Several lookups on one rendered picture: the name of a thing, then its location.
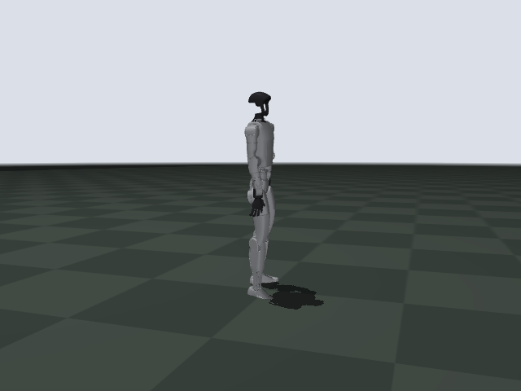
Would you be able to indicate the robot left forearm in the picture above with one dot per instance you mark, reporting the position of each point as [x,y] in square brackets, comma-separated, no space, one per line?
[269,169]

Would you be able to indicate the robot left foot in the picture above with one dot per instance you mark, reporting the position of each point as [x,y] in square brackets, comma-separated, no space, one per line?
[267,279]

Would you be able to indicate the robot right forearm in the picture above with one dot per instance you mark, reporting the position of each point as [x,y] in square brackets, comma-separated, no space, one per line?
[256,175]

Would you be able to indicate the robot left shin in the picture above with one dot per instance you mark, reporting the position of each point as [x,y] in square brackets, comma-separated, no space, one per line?
[266,245]

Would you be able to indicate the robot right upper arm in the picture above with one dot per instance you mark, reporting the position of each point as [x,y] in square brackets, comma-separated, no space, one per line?
[251,134]

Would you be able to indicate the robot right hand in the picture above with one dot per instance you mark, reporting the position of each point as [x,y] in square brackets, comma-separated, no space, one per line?
[257,204]

